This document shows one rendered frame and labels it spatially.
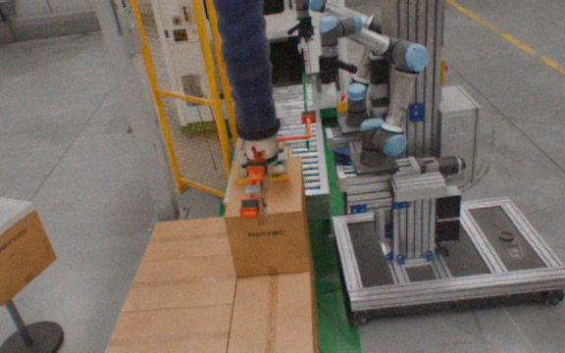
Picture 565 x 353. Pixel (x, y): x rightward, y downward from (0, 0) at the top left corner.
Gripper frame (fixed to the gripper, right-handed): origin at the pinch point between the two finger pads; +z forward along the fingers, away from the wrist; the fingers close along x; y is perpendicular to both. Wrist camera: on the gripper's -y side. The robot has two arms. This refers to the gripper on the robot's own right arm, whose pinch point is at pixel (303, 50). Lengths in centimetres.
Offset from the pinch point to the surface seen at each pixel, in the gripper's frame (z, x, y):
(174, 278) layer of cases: 93, -114, -48
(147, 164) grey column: 88, -4, -139
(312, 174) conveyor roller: 94, 10, -7
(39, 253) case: 74, -131, -122
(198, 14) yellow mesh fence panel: -20, 21, -81
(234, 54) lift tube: -24, -82, -3
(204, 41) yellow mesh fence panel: -1, 21, -81
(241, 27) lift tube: -35, -81, 2
